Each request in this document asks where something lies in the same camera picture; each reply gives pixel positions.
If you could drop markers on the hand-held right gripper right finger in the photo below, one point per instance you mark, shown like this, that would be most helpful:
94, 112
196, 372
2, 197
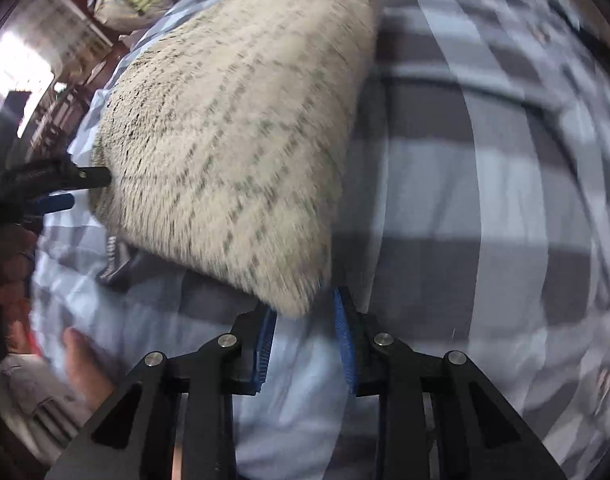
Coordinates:
344, 340

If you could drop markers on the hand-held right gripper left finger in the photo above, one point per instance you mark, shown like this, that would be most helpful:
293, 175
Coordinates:
266, 345

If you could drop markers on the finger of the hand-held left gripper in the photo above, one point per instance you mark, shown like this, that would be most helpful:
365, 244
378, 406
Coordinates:
85, 176
55, 203

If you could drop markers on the cream plaid shirt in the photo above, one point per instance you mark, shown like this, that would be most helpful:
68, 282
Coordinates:
225, 135

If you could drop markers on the person's left hand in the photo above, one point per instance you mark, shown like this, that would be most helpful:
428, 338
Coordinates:
10, 270

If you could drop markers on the blue checkered bed cover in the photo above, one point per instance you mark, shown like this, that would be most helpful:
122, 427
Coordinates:
485, 210

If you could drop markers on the grey cloth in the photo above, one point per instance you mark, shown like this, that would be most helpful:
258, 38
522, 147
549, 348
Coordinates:
35, 395

